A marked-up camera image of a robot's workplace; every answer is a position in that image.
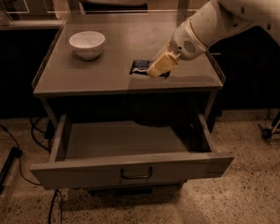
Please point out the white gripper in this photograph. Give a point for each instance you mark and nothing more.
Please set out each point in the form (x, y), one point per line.
(186, 44)

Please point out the dark blue rxbar wrapper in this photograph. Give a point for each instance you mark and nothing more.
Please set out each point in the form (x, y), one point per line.
(141, 67)

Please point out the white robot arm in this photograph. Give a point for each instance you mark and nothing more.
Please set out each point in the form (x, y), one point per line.
(216, 20)

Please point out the grey cabinet with top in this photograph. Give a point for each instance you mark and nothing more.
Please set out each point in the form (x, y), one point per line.
(102, 90)

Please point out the open grey top drawer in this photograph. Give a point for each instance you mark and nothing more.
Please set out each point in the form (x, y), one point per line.
(91, 155)

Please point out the white ceramic bowl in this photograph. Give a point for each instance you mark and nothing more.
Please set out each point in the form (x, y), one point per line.
(87, 45)

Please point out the wheeled cart at right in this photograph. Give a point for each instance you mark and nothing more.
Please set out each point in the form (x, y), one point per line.
(267, 133)

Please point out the clear acrylic barrier panel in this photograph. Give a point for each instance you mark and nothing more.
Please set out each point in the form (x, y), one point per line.
(84, 3)

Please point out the black bar on floor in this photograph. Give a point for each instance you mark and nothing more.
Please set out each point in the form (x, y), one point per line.
(12, 155)

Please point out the dark metal drawer handle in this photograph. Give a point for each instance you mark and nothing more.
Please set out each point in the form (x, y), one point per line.
(135, 174)

